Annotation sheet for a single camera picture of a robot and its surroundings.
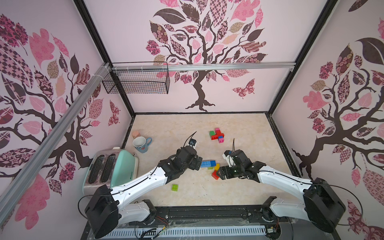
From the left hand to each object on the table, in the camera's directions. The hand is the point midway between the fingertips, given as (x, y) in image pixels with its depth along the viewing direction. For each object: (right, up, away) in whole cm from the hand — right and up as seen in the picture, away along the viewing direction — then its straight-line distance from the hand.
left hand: (192, 158), depth 81 cm
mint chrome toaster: (-41, -3, -8) cm, 42 cm away
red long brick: (+16, +10, +23) cm, 30 cm away
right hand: (+17, -9, +4) cm, 19 cm away
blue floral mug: (-34, +6, +14) cm, 37 cm away
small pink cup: (-37, +13, +14) cm, 41 cm away
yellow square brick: (+15, -7, +7) cm, 18 cm away
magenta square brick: (+18, +14, +26) cm, 35 cm away
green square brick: (+14, +13, +27) cm, 33 cm away
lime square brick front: (-10, -17, +1) cm, 19 cm away
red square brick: (+13, -11, +2) cm, 17 cm away
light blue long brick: (+8, -5, +7) cm, 12 cm away
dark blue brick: (+12, -5, +7) cm, 15 cm away
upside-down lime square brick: (+11, -8, +9) cm, 16 cm away
